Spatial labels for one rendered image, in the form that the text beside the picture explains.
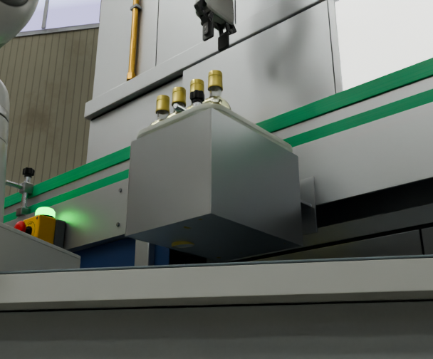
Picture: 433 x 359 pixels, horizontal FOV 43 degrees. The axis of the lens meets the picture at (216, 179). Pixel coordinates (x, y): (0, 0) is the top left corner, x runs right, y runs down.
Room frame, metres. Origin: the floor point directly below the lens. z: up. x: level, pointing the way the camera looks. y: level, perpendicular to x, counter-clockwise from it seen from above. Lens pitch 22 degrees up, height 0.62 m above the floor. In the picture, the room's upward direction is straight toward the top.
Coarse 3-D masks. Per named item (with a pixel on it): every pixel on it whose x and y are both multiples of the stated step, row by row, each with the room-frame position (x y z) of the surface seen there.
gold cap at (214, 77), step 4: (212, 72) 1.11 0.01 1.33; (216, 72) 1.11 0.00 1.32; (220, 72) 1.11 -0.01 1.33; (208, 76) 1.12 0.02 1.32; (212, 76) 1.11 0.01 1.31; (216, 76) 1.11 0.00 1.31; (220, 76) 1.11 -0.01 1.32; (208, 80) 1.12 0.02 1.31; (212, 80) 1.11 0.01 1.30; (216, 80) 1.11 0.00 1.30; (220, 80) 1.11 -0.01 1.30; (208, 84) 1.12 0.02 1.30; (212, 84) 1.11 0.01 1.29; (216, 84) 1.10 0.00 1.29; (220, 84) 1.11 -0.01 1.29; (208, 88) 1.12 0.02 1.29
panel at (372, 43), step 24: (360, 0) 1.00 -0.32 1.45; (384, 0) 0.97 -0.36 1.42; (408, 0) 0.94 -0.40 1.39; (432, 0) 0.91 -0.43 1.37; (360, 24) 1.01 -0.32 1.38; (384, 24) 0.97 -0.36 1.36; (408, 24) 0.94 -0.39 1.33; (432, 24) 0.91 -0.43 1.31; (360, 48) 1.01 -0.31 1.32; (384, 48) 0.98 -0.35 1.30; (408, 48) 0.95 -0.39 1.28; (432, 48) 0.92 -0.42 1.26; (360, 72) 1.02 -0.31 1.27; (384, 72) 0.98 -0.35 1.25
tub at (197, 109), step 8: (200, 104) 0.70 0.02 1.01; (208, 104) 0.69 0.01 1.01; (216, 104) 0.69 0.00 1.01; (184, 112) 0.71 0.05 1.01; (192, 112) 0.70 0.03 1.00; (200, 112) 0.70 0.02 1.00; (224, 112) 0.70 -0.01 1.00; (232, 112) 0.71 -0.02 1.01; (168, 120) 0.73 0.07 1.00; (176, 120) 0.74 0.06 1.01; (240, 120) 0.73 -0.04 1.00; (248, 120) 0.74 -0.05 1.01; (144, 128) 0.77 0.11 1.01; (152, 128) 0.76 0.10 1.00; (160, 128) 0.76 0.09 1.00; (256, 128) 0.76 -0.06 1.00; (264, 136) 0.79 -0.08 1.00; (272, 136) 0.79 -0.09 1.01; (280, 144) 0.82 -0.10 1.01; (288, 144) 0.82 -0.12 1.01
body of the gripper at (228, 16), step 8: (208, 0) 1.07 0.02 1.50; (216, 0) 1.09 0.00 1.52; (224, 0) 1.11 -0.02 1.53; (232, 0) 1.14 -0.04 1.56; (208, 8) 1.09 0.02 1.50; (216, 8) 1.09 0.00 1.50; (224, 8) 1.11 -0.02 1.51; (232, 8) 1.14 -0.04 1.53; (216, 16) 1.11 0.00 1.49; (224, 16) 1.11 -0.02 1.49; (232, 16) 1.14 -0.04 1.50; (216, 24) 1.15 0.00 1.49; (232, 24) 1.14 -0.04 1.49
